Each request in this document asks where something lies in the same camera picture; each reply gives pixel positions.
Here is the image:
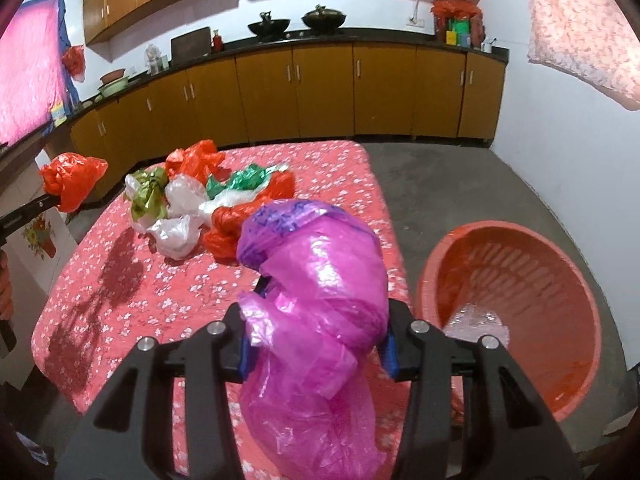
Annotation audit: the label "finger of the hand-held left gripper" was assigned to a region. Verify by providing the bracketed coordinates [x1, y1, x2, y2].
[0, 194, 62, 242]

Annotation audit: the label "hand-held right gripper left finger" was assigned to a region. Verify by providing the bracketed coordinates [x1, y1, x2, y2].
[54, 276, 274, 480]

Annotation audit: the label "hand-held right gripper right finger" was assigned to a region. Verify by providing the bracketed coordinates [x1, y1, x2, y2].
[377, 300, 584, 480]

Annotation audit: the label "pink plastic bag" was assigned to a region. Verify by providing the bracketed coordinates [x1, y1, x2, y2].
[236, 199, 392, 480]

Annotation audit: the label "red plastic basket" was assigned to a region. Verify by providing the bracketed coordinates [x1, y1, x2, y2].
[415, 221, 604, 423]

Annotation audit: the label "person's left hand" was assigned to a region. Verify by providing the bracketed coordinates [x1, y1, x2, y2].
[0, 249, 15, 322]

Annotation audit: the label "white cabinet with flower print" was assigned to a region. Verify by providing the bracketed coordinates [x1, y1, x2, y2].
[0, 130, 84, 391]

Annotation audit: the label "red floral tablecloth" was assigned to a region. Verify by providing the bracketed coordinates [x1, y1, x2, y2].
[31, 141, 466, 480]

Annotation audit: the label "olive green plastic bag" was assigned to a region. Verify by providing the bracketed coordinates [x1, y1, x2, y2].
[125, 166, 170, 223]

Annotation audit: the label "clear white plastic bag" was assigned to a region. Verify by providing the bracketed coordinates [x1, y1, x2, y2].
[164, 175, 209, 219]
[197, 190, 261, 226]
[146, 215, 206, 261]

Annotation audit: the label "pink quilt with blue border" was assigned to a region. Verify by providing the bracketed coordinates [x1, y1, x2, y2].
[0, 0, 69, 147]

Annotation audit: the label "green basin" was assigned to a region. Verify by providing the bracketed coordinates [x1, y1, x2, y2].
[97, 80, 132, 100]

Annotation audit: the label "clear jar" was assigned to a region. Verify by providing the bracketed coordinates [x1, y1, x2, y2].
[145, 44, 169, 75]

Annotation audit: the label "dark cutting board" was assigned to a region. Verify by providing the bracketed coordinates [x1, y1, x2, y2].
[170, 26, 212, 64]

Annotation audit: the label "yellow lower kitchen cabinets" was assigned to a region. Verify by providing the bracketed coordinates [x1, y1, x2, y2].
[69, 30, 510, 202]

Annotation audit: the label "green and yellow box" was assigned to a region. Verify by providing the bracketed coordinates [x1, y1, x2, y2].
[446, 17, 474, 47]

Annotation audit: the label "black wok with lid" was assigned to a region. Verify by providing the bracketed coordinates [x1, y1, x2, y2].
[301, 4, 348, 31]

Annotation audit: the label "red bag with containers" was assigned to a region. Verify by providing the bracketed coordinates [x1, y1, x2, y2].
[431, 0, 486, 49]

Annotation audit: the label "pink hanging cloth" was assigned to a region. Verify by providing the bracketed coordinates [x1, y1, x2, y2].
[522, 0, 640, 111]

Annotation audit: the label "red bag hanging on wall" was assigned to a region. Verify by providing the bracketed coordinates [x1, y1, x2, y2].
[61, 45, 87, 81]

